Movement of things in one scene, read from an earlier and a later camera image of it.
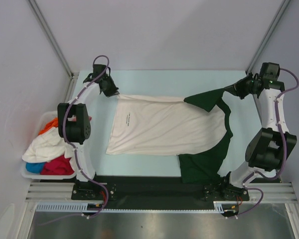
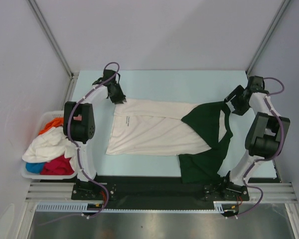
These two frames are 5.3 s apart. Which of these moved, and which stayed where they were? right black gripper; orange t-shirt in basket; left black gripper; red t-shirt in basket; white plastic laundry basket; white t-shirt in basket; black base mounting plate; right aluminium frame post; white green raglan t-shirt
Moved: left black gripper; right black gripper; white green raglan t-shirt
Stayed: right aluminium frame post; white plastic laundry basket; red t-shirt in basket; black base mounting plate; white t-shirt in basket; orange t-shirt in basket
